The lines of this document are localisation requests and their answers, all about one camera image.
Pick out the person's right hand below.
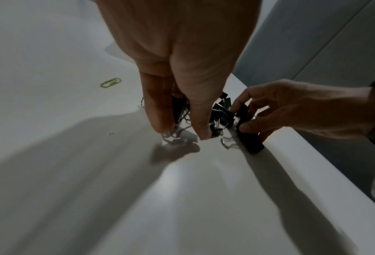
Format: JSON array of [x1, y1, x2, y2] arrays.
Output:
[[230, 79, 375, 143]]

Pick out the person's left hand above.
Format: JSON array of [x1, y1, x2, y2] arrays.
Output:
[[94, 0, 264, 141]]

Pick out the single yellow-green paper clip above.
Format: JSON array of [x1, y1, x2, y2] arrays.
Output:
[[100, 77, 122, 89]]

